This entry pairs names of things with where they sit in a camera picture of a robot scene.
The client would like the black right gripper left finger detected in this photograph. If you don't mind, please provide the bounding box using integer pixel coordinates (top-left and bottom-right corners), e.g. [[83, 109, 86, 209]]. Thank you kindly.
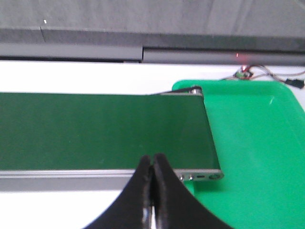
[[86, 156, 152, 229]]

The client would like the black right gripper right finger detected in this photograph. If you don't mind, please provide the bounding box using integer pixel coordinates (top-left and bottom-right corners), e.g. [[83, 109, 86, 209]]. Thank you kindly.
[[153, 153, 231, 229]]

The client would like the green plastic tray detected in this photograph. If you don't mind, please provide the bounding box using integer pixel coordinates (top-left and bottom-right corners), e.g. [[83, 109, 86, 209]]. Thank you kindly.
[[173, 80, 305, 229]]

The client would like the green conveyor belt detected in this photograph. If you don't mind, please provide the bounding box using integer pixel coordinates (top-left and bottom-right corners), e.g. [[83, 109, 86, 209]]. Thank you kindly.
[[0, 93, 220, 170]]

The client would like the small green circuit board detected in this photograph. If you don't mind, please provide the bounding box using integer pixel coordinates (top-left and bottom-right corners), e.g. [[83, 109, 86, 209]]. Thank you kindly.
[[234, 66, 253, 80]]

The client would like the grey stone counter slab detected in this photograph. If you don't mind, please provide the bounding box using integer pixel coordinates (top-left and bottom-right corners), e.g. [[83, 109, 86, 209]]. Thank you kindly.
[[0, 0, 305, 52]]

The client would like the aluminium conveyor frame rail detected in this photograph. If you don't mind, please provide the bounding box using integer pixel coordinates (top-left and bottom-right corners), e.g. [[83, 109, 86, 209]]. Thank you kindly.
[[0, 168, 224, 192]]

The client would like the grey metal back rail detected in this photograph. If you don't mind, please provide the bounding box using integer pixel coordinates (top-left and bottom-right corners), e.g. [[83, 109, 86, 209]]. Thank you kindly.
[[0, 43, 305, 66]]

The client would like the grey wire bundle with connector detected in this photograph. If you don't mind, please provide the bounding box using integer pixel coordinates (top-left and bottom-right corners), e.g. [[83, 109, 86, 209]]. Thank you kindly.
[[220, 64, 305, 90]]

